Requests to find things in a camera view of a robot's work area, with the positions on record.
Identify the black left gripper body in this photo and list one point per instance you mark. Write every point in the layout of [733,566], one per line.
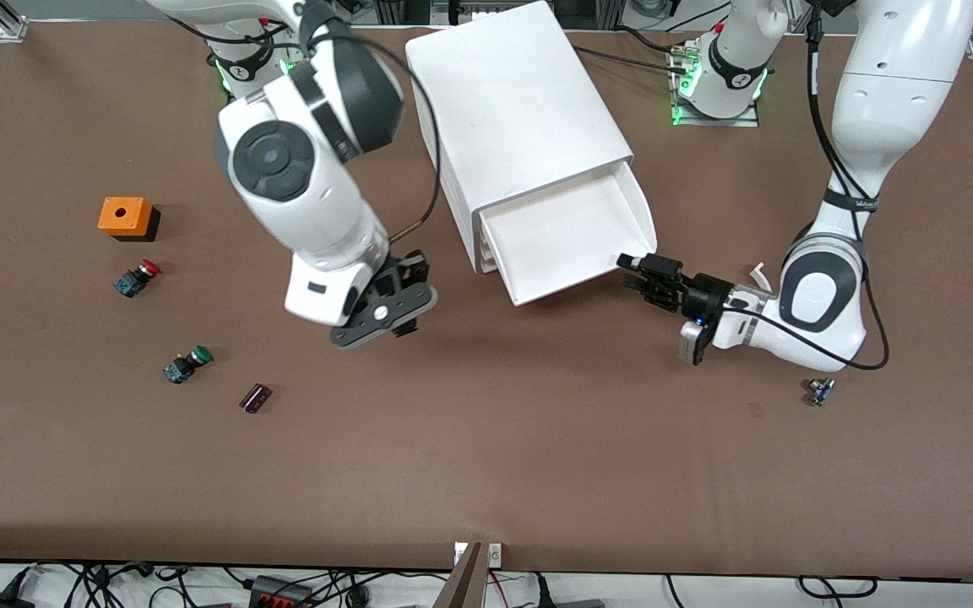
[700,295]

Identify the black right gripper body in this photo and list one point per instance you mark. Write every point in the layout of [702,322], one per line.
[410,268]

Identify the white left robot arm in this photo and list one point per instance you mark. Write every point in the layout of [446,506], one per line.
[875,110]

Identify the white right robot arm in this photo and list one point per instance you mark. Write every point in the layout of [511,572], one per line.
[309,186]

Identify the green push button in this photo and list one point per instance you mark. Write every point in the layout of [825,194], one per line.
[187,363]

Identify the red push button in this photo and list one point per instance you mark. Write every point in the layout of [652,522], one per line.
[138,277]

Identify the white curved plastic strip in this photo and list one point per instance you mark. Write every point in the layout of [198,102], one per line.
[759,274]

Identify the small purple capacitor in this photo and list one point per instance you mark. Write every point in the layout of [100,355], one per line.
[255,398]

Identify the small blue electronic component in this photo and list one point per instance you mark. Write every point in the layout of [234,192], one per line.
[821,391]

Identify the orange box with hole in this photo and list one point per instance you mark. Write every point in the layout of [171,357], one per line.
[122,216]

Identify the black red power strip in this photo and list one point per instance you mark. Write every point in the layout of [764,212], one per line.
[279,593]

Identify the black right camera mount bracket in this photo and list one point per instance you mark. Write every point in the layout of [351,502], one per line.
[377,317]

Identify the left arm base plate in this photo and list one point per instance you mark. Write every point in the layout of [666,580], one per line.
[714,121]

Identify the brown angled post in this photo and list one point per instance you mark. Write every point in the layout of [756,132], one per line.
[463,583]

